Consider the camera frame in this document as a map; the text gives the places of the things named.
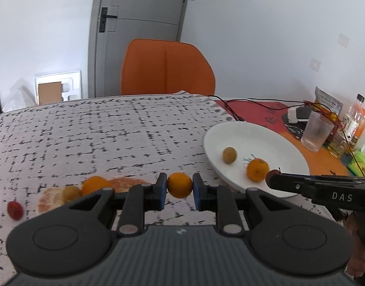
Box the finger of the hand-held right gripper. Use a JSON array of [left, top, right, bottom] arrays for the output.
[[303, 176, 365, 183], [267, 173, 315, 199]]

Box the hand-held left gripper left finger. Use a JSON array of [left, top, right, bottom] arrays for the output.
[[66, 173, 168, 235]]

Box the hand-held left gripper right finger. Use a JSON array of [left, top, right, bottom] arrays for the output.
[[192, 173, 293, 235]]

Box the red round fruit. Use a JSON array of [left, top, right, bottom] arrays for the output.
[[265, 169, 281, 185], [7, 201, 24, 221]]

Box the peeled orange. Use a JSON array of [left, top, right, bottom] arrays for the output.
[[106, 177, 152, 194]]

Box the small orange with stem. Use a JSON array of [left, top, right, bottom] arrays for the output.
[[246, 158, 269, 182]]

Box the green round fruit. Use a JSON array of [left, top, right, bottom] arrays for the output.
[[223, 147, 237, 164], [63, 185, 82, 202]]

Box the person's right hand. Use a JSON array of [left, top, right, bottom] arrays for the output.
[[345, 213, 365, 282]]

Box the green packet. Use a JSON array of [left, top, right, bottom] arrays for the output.
[[346, 140, 365, 177]]

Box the yellow oil bottle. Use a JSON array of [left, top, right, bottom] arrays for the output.
[[328, 122, 354, 158]]

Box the frosted plastic cup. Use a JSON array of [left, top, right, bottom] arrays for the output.
[[300, 111, 335, 153]]

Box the clear bottle with orange label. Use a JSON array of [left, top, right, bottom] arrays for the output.
[[342, 94, 365, 149]]

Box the white and black charger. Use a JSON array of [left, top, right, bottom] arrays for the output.
[[287, 106, 314, 124]]

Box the black and white patterned tablecloth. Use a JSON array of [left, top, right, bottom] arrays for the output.
[[0, 94, 350, 286]]

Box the printed snack bag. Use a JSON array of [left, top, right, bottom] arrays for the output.
[[314, 86, 344, 120]]

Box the red and orange mat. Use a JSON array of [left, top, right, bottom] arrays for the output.
[[214, 99, 350, 176]]

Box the orange chair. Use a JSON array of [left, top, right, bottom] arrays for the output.
[[121, 39, 216, 96]]

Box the brown cardboard piece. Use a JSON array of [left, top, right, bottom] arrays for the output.
[[37, 81, 63, 105]]

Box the white foam packaging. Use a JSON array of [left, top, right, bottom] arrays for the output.
[[34, 70, 82, 105]]

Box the grey door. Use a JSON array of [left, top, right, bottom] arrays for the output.
[[88, 0, 193, 98]]

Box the black cable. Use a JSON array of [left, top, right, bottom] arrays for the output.
[[208, 95, 308, 123]]

